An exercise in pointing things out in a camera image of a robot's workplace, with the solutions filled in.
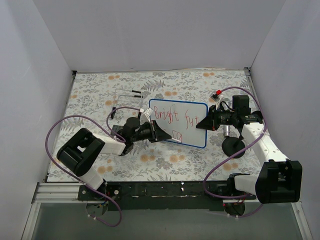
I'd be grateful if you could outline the grey studded baseplate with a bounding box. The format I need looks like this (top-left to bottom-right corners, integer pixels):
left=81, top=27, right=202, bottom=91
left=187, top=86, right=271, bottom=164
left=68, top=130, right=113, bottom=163
left=112, top=124, right=123, bottom=134

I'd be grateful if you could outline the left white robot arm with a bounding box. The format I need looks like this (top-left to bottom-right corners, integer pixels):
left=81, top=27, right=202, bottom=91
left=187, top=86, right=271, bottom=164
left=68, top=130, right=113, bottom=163
left=56, top=117, right=172, bottom=200

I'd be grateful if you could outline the blue framed whiteboard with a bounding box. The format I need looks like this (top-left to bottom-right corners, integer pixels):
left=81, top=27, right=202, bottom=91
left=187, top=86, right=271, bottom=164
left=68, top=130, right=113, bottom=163
left=149, top=99, right=209, bottom=149

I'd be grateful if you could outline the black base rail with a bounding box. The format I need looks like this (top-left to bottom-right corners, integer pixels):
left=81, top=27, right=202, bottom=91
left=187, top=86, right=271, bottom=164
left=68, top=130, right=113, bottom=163
left=77, top=180, right=256, bottom=215

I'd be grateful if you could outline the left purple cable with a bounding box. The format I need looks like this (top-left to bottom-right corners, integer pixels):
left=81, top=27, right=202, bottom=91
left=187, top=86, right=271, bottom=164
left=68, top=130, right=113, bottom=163
left=44, top=106, right=123, bottom=228

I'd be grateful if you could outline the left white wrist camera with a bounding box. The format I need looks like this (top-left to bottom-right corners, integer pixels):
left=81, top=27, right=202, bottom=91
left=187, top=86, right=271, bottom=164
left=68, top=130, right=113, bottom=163
left=138, top=108, right=154, bottom=124

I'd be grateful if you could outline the silver metal cylinder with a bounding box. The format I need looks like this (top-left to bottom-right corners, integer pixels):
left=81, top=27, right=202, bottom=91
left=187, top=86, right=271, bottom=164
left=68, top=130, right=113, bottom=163
left=223, top=99, right=232, bottom=138

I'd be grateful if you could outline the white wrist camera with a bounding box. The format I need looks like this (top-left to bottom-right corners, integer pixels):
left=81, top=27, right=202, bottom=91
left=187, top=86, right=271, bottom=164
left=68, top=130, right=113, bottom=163
left=210, top=90, right=224, bottom=104
left=138, top=108, right=154, bottom=124

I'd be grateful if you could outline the floral tablecloth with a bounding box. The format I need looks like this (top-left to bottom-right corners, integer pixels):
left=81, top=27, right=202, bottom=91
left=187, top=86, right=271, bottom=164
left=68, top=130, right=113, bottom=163
left=49, top=69, right=261, bottom=182

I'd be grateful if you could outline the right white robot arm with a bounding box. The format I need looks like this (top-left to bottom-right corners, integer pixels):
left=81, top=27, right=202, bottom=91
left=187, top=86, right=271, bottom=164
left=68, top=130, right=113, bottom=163
left=196, top=95, right=303, bottom=204

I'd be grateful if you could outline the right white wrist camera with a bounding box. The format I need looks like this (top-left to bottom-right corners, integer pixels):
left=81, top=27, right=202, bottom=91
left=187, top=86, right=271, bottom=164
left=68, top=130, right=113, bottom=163
left=210, top=90, right=224, bottom=104

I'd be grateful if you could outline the black round stand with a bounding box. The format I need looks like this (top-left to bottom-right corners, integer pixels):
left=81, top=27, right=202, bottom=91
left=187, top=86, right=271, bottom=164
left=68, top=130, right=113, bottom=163
left=222, top=137, right=246, bottom=157

